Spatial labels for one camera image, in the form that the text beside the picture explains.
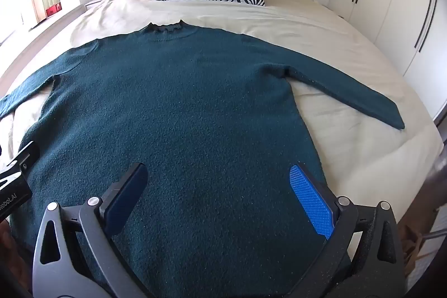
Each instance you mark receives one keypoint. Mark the teal knit sweater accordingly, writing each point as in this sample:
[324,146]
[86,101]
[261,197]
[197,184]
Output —
[195,109]

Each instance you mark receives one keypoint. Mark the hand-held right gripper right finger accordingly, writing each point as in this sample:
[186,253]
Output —
[310,200]

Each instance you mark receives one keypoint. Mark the red box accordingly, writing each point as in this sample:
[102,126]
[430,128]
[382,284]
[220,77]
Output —
[53,10]

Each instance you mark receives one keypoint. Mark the bed with beige sheet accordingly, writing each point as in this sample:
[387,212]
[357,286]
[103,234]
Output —
[314,39]

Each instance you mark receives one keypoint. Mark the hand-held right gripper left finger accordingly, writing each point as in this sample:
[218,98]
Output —
[127,193]

